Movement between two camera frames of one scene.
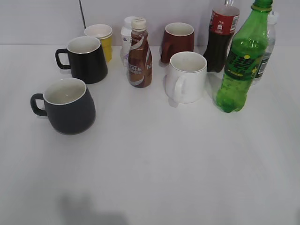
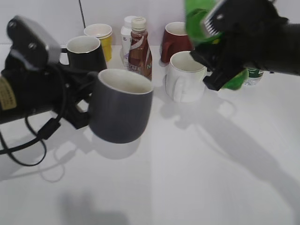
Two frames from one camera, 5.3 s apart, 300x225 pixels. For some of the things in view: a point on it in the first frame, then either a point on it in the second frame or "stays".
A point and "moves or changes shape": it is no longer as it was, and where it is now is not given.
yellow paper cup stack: x=104 y=33 stays
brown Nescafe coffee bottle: x=140 y=67 stays
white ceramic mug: x=185 y=77 stays
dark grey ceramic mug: x=69 y=106 moves or changes shape
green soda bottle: x=244 y=55 moves or changes shape
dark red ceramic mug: x=177 y=37 stays
